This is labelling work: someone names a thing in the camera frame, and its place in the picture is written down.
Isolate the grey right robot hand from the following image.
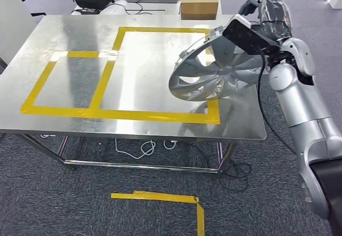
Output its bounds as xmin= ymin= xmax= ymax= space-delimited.
xmin=237 ymin=0 xmax=293 ymax=42

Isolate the silver wheel hubcap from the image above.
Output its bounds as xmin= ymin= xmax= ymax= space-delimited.
xmin=168 ymin=25 xmax=270 ymax=102

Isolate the stainless steel workbench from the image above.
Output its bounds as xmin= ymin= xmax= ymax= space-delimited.
xmin=0 ymin=13 xmax=267 ymax=175

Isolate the brown cardboard box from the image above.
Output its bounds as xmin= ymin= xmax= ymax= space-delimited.
xmin=180 ymin=0 xmax=219 ymax=20

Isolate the large yellow tape square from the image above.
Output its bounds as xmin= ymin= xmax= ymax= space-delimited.
xmin=89 ymin=26 xmax=221 ymax=125

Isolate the yellow floor tape outline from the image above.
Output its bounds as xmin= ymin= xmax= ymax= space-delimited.
xmin=111 ymin=191 xmax=206 ymax=236

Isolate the black power adapter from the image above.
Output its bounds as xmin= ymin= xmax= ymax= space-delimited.
xmin=80 ymin=7 xmax=100 ymax=16

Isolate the small yellow tape square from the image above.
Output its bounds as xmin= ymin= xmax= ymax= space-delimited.
xmin=20 ymin=50 xmax=119 ymax=119

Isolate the white side table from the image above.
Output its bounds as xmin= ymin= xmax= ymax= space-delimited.
xmin=0 ymin=0 xmax=38 ymax=67

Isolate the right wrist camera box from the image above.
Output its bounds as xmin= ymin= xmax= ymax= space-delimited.
xmin=222 ymin=13 xmax=281 ymax=56

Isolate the black camera cable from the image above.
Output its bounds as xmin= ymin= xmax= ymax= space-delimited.
xmin=257 ymin=48 xmax=298 ymax=156

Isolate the black floor cable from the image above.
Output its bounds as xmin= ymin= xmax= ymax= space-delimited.
xmin=185 ymin=142 xmax=252 ymax=193

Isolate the black adapter cable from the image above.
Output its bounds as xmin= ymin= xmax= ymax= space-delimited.
xmin=100 ymin=0 xmax=166 ymax=16

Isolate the white power strip cable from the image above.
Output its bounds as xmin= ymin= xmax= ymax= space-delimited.
xmin=115 ymin=139 xmax=179 ymax=161

